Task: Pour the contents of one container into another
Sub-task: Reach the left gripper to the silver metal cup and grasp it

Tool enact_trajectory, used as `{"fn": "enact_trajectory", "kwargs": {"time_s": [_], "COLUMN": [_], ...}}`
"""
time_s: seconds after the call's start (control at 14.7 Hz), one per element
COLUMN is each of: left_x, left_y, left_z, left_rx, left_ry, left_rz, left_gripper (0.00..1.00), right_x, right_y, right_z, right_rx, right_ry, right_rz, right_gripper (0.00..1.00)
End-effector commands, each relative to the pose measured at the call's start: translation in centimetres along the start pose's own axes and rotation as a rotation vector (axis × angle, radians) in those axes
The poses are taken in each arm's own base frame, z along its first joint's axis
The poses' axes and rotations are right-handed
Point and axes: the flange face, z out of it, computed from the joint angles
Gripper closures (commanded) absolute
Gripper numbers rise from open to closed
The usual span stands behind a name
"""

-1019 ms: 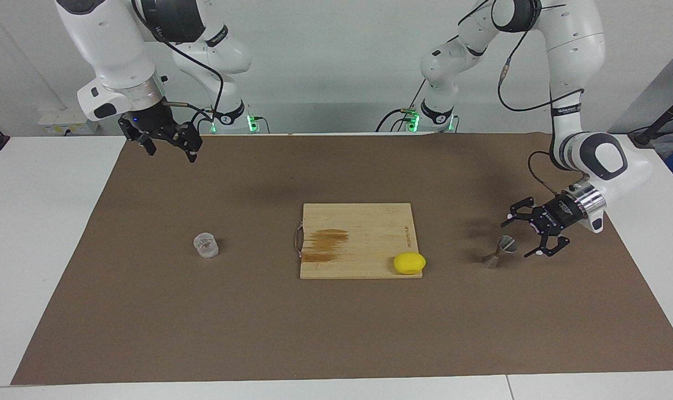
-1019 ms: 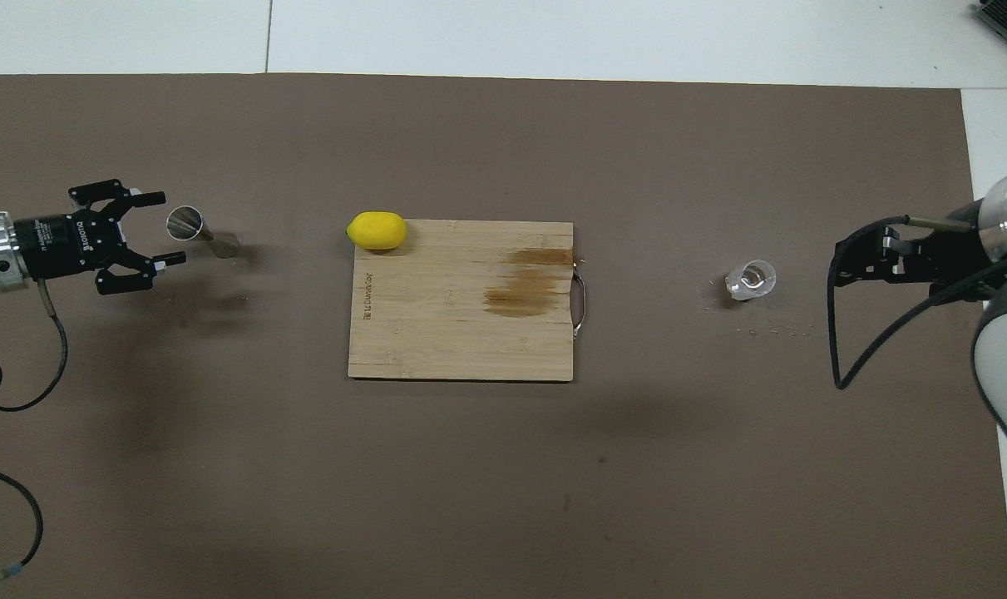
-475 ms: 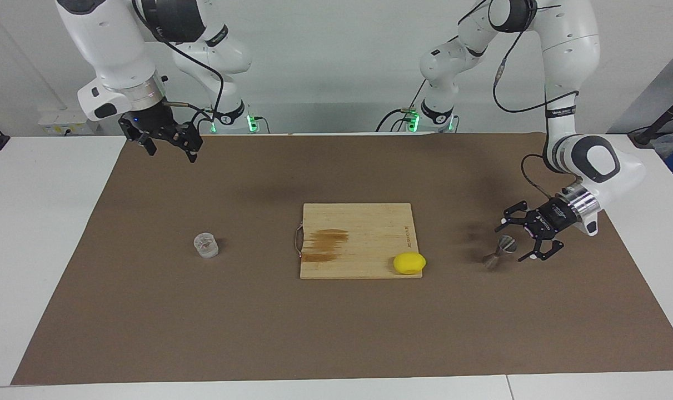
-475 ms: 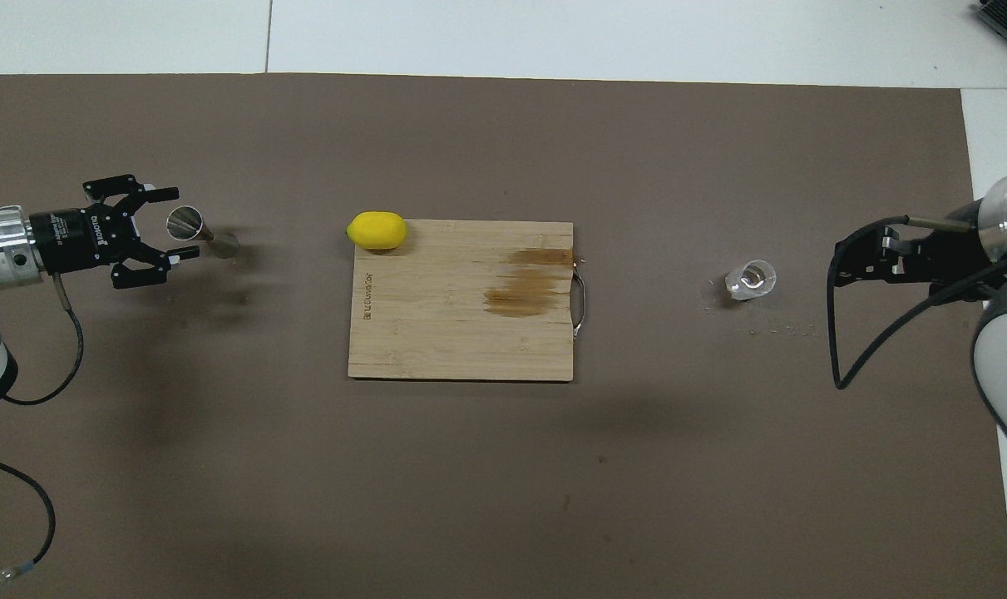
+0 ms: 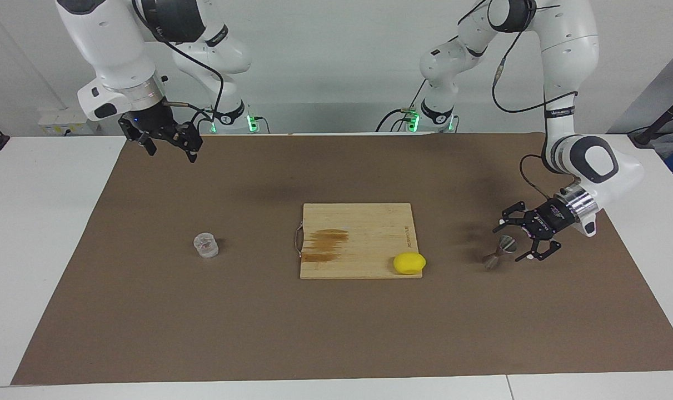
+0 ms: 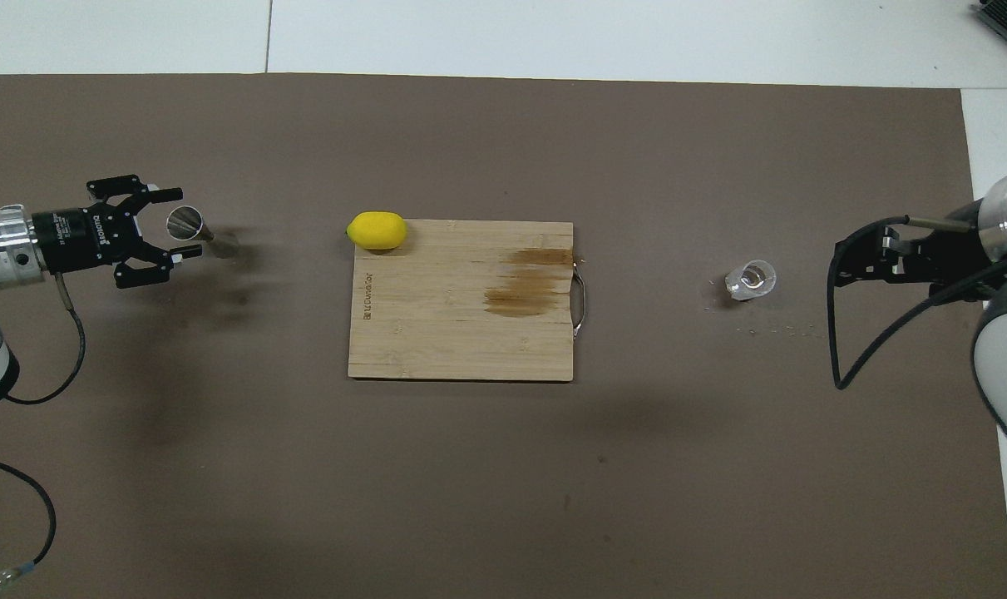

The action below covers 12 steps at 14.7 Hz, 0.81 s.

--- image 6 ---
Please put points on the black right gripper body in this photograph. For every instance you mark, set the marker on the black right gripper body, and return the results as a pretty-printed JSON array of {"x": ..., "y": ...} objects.
[{"x": 952, "y": 254}]

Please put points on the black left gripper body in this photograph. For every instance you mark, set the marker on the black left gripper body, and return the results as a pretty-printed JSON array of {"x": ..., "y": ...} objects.
[{"x": 79, "y": 237}]

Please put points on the steel jigger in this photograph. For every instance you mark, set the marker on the steel jigger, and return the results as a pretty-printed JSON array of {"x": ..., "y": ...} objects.
[{"x": 185, "y": 223}]

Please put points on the clear plastic cup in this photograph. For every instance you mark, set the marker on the clear plastic cup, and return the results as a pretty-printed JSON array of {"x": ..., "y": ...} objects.
[{"x": 757, "y": 279}]

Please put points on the yellow lemon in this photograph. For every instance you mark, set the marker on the yellow lemon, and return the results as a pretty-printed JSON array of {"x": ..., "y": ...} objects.
[{"x": 377, "y": 231}]

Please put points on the wooden cutting board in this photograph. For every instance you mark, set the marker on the wooden cutting board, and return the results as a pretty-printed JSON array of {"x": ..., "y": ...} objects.
[{"x": 436, "y": 316}]

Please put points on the brown table mat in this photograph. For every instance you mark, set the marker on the brown table mat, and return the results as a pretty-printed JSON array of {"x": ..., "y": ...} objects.
[{"x": 503, "y": 499}]

